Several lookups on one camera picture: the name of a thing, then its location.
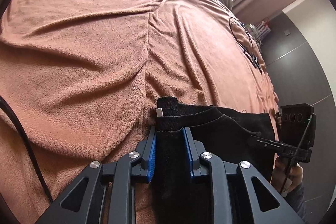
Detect black sleeveless shirt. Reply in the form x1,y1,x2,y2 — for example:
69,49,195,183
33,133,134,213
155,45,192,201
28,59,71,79
152,97,275,223

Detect person right hand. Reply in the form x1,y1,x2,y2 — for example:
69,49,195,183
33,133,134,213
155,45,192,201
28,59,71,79
271,156,303,194

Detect grey wardrobe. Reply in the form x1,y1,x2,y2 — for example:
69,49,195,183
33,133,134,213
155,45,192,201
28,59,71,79
261,12,335,223

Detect black glasses on bed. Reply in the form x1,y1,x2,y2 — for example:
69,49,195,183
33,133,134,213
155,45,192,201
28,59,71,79
243,48,263,74

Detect items on bedside cabinet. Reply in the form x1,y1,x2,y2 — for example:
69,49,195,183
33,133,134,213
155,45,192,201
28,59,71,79
244,18,271,42

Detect brown bed blanket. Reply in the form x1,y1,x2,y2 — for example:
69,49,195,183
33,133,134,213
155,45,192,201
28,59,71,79
0,0,280,224

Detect black coiled cable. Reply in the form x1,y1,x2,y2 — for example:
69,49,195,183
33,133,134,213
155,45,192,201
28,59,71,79
228,16,254,49

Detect black braided cable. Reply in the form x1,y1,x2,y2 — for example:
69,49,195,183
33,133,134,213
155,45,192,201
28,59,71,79
0,95,55,205

